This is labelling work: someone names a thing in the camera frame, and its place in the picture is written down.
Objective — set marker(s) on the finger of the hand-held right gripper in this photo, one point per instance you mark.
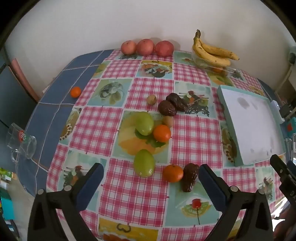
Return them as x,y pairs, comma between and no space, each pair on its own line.
292,168
283,176

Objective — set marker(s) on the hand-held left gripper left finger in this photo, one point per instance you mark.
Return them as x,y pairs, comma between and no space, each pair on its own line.
92,183

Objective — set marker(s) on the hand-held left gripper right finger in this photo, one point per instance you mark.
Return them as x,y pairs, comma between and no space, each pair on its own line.
212,187

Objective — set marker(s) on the dark brown avocado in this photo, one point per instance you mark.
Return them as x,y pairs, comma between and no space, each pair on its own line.
178,101
190,177
167,108

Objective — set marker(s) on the orange tangerine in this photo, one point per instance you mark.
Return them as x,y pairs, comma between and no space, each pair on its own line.
172,172
162,133
75,92
217,70

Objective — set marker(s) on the white tray with teal rim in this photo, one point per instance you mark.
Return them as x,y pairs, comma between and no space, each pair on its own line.
252,129

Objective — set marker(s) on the green pear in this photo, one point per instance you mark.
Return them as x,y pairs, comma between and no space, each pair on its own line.
144,123

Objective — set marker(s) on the teal box red label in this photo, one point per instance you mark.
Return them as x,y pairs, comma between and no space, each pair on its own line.
291,126

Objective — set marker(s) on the pink checked printed tablecloth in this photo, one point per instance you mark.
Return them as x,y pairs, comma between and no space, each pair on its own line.
196,143

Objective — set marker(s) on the dark grey block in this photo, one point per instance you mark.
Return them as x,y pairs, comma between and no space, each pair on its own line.
285,109

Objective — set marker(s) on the white plastic device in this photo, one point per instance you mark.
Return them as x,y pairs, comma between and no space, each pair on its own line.
275,107

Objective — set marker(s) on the clear glass mug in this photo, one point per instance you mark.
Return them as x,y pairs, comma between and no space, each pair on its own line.
23,143

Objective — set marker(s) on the small brown round fruit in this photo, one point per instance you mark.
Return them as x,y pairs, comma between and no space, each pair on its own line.
167,121
151,100

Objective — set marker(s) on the turquoise carton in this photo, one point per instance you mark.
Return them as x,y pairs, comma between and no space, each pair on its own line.
7,206

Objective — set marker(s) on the white shelf unit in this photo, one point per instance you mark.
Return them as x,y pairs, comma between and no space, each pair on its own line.
285,78

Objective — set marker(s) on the clear glass dish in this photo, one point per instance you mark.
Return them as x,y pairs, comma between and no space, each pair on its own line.
201,64

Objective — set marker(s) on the yellow spotted banana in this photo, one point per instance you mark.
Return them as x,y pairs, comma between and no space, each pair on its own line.
219,51
208,58

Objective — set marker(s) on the red apple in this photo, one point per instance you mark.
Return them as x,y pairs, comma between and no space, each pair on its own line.
128,47
164,48
145,47

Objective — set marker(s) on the grey wall socket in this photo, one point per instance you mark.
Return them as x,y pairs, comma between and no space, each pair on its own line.
292,54

